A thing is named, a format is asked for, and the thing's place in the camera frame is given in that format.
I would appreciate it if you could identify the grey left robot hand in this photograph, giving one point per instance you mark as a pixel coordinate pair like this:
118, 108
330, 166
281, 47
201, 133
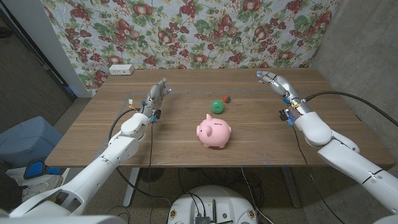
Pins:
155, 97

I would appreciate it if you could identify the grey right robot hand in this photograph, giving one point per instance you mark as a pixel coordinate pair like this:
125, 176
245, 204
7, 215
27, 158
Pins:
283, 87

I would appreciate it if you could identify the pink plastic piggy bank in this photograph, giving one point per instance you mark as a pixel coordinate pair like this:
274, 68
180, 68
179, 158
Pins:
214, 132

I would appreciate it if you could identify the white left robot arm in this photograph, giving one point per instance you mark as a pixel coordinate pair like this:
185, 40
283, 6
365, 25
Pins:
99, 168

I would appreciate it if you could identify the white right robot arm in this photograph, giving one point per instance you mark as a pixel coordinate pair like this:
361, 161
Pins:
342, 155

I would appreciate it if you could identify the small red brown ball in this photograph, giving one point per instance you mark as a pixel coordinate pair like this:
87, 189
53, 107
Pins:
226, 99

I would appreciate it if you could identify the green ball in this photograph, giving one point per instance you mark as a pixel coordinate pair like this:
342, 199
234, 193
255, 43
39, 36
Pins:
217, 106

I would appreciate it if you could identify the white power strip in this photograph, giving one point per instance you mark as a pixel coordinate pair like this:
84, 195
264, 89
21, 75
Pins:
121, 69

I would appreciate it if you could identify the fruit print backdrop cloth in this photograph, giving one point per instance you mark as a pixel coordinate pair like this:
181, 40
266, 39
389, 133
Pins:
192, 31

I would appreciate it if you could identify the black round floor fan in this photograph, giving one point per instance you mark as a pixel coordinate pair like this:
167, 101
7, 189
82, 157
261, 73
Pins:
150, 174

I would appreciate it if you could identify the white metal table leg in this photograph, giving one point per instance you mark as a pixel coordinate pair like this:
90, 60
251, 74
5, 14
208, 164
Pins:
130, 189

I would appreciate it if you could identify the white robot torso base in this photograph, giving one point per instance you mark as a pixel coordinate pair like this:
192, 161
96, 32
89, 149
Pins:
224, 199

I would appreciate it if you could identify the black antenna stick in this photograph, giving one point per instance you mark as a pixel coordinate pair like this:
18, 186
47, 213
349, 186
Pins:
214, 210

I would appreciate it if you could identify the blue grey plastic bin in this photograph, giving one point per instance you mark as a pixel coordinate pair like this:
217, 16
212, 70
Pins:
28, 140

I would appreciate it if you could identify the blue black pad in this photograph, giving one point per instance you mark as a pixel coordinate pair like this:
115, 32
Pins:
34, 169

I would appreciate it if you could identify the black bag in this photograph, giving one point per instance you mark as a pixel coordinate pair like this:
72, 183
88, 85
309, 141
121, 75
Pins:
9, 193

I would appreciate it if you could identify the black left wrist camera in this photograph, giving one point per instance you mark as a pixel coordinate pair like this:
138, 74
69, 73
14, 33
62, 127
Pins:
158, 114

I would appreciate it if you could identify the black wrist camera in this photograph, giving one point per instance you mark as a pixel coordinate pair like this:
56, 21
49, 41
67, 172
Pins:
283, 115
158, 114

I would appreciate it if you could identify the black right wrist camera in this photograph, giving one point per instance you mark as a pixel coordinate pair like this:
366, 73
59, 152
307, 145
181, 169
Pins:
283, 115

